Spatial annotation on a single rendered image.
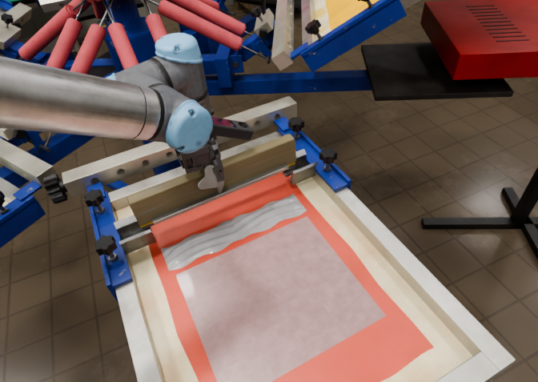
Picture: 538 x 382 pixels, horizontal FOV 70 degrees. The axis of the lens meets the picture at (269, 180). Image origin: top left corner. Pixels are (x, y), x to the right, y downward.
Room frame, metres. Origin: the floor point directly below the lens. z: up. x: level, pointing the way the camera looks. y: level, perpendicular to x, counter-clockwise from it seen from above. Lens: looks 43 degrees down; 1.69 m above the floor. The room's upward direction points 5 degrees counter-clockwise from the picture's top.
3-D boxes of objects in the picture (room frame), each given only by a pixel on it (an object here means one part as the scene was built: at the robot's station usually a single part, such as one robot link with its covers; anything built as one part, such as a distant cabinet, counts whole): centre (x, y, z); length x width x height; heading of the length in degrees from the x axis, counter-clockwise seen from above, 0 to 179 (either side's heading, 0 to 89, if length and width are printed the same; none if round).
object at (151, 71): (0.59, 0.20, 1.36); 0.11 x 0.11 x 0.08; 40
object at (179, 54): (0.66, 0.14, 1.36); 0.09 x 0.08 x 0.11; 130
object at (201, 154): (0.66, 0.15, 1.20); 0.09 x 0.08 x 0.12; 113
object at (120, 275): (0.59, 0.39, 0.98); 0.30 x 0.05 x 0.07; 23
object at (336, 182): (0.81, -0.12, 0.98); 0.30 x 0.05 x 0.07; 23
